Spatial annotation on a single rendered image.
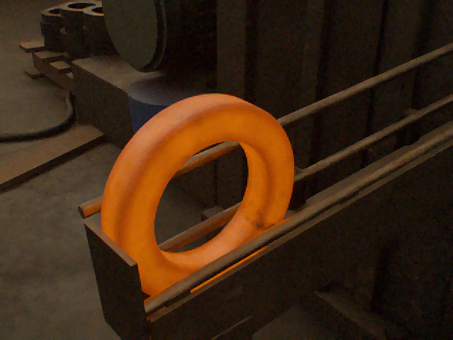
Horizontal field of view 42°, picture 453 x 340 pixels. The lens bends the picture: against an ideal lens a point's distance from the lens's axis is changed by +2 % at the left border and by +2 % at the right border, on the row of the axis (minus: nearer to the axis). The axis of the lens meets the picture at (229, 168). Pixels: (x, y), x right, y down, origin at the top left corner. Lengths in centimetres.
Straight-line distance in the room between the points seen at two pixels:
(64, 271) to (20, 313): 16
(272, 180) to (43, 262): 115
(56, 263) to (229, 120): 118
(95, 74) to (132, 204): 175
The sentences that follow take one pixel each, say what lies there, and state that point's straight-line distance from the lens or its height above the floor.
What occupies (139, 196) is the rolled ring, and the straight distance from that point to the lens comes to 44.
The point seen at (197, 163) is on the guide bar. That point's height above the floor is 68.
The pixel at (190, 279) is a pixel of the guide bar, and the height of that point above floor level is 63.
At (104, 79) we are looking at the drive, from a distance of 211.
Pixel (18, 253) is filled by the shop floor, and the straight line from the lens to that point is 166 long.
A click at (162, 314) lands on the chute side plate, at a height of 62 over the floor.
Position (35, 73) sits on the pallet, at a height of 2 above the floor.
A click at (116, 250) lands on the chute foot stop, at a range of 44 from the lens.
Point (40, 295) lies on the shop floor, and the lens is 151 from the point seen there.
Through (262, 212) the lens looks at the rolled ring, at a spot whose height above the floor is 65.
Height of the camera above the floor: 93
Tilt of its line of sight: 28 degrees down
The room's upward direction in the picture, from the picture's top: 1 degrees clockwise
